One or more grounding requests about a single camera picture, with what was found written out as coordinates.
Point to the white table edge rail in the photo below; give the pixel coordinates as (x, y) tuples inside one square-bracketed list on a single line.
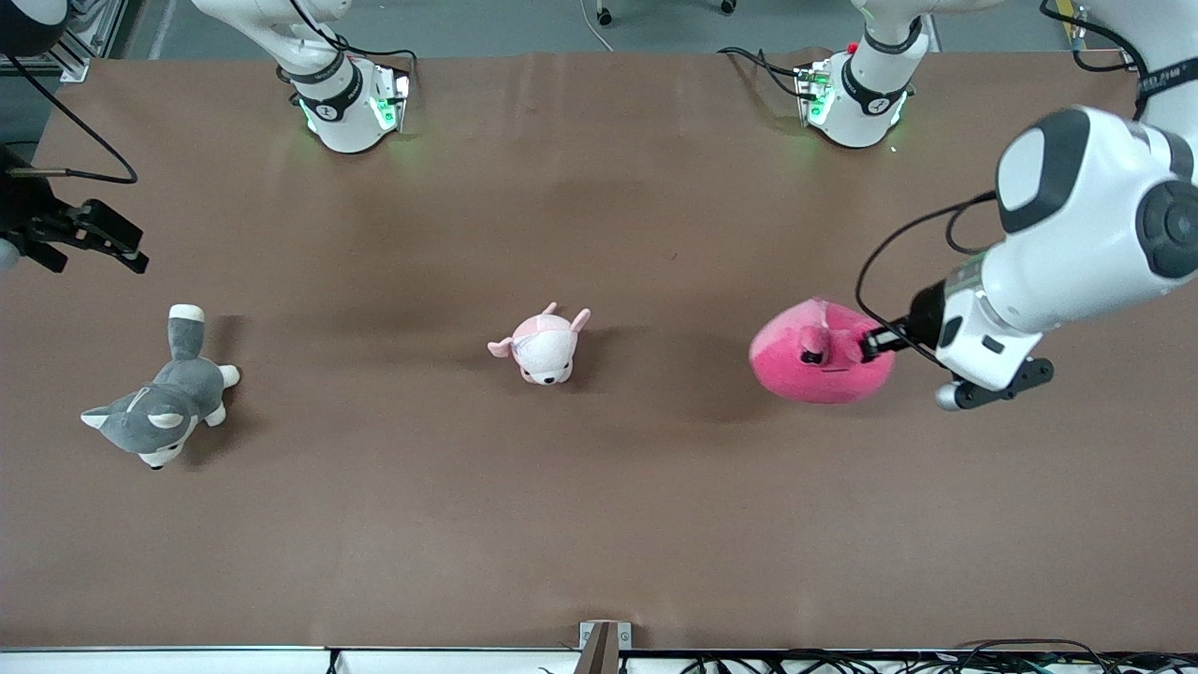
[(187, 663)]

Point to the grey husky plush toy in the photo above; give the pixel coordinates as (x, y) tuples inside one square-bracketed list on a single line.
[(164, 402)]

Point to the hot pink round plush toy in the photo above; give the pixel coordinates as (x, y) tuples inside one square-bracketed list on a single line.
[(814, 374)]

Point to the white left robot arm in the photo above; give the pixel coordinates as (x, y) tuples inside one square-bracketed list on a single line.
[(1076, 234)]

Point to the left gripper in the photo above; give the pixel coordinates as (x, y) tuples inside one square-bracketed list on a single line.
[(925, 316)]

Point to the metal table edge bracket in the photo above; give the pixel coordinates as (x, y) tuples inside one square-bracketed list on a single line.
[(604, 646)]

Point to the aluminium frame profile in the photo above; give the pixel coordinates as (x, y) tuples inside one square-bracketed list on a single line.
[(89, 42)]

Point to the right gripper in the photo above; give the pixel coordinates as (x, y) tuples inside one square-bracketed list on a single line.
[(26, 211)]

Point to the pale pink plush dog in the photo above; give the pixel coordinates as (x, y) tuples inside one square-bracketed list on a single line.
[(543, 351)]

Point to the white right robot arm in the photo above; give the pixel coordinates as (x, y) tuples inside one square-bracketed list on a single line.
[(342, 112)]

